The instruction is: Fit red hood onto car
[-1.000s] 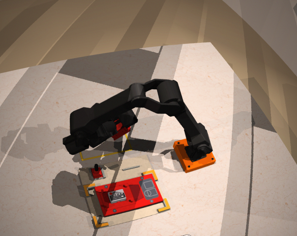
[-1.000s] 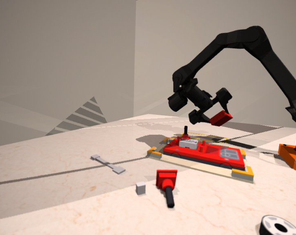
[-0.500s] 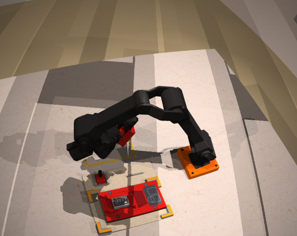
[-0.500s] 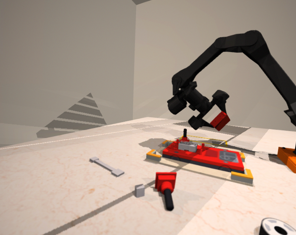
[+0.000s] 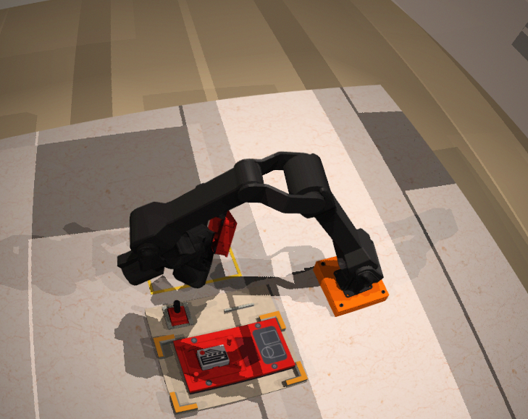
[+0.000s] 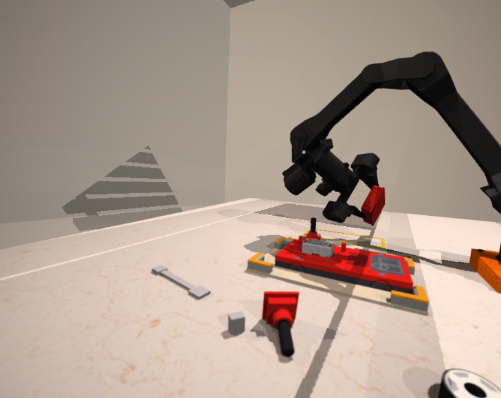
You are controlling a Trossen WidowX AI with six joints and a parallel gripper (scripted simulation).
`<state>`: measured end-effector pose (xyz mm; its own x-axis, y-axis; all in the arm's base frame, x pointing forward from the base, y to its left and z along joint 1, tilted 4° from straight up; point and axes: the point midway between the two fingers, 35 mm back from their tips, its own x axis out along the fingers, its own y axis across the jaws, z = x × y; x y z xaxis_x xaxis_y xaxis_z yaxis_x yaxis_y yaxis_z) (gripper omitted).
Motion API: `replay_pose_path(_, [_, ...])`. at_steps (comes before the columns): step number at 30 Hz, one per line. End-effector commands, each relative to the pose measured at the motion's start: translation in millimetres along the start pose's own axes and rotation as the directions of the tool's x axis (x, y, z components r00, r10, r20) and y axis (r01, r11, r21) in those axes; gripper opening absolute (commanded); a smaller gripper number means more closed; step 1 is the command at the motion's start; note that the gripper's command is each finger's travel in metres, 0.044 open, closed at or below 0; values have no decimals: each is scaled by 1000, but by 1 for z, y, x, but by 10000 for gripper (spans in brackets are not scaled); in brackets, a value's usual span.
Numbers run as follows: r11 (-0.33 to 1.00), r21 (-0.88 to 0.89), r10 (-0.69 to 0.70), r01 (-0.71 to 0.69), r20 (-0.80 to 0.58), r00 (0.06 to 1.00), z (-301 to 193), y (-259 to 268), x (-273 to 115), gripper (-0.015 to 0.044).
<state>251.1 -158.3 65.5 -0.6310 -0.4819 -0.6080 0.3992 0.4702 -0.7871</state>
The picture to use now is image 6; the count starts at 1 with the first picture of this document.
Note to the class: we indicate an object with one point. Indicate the red rectangular shell with corner bosses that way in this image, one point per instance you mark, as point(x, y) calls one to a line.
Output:
point(373, 204)

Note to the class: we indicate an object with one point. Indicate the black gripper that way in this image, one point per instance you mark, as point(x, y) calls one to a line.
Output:
point(344, 181)

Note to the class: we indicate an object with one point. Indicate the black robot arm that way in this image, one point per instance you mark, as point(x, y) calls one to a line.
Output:
point(426, 75)

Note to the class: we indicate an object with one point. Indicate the black tyre on white wheel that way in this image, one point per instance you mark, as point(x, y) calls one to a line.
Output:
point(459, 383)

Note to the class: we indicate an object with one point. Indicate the grey dumbbell-shaped flat bar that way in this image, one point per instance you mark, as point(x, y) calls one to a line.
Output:
point(197, 292)

